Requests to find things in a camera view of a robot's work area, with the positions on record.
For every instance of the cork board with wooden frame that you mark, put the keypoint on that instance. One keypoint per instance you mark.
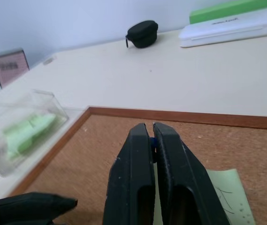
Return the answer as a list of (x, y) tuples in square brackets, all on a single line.
[(217, 145)]

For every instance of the pink framed sign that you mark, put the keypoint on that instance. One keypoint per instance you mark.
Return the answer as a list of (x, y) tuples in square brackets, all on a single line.
[(9, 66)]

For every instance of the green notes stack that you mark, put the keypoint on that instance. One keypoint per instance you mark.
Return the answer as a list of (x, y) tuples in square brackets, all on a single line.
[(27, 133)]

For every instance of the clear plastic box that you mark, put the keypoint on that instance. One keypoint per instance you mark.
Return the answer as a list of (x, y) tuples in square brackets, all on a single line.
[(41, 105)]

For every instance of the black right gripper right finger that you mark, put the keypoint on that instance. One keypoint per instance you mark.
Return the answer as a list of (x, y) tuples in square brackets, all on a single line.
[(182, 168)]

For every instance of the green long box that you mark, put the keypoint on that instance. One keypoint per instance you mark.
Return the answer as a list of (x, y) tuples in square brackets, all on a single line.
[(213, 11)]

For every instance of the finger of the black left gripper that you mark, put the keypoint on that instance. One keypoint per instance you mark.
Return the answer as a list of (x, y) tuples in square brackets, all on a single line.
[(30, 204)]

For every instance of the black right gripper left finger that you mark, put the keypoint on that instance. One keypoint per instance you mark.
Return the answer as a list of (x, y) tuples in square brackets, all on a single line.
[(128, 168)]

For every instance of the black zip pouch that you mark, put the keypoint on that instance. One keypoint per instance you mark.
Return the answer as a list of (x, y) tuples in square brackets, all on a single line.
[(143, 32)]

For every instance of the green sticky note with writing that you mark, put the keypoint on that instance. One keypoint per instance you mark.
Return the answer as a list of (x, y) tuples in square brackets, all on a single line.
[(231, 187)]

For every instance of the white long case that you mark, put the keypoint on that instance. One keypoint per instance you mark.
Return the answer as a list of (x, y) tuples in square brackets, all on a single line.
[(229, 28)]

